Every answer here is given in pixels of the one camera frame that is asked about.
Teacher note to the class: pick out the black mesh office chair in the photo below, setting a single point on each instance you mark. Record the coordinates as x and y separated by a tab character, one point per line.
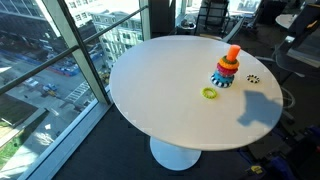
213	16

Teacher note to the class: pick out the orange toy stake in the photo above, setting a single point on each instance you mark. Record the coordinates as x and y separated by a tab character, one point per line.
233	52

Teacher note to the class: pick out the white table pedestal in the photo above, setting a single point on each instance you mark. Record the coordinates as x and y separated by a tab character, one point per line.
173	156

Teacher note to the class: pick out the small round white table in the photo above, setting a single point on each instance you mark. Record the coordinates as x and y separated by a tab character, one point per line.
286	20

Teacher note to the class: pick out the grey window frame post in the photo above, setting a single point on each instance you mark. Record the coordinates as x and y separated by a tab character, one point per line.
83	56
145	20

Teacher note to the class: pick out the dark round bin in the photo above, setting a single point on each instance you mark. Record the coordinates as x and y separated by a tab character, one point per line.
186	26

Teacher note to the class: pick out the dark window handrail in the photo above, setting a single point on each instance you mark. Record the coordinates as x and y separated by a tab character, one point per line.
40	66

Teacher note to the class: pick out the black equipment cart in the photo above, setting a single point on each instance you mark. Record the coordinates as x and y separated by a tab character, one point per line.
286	160

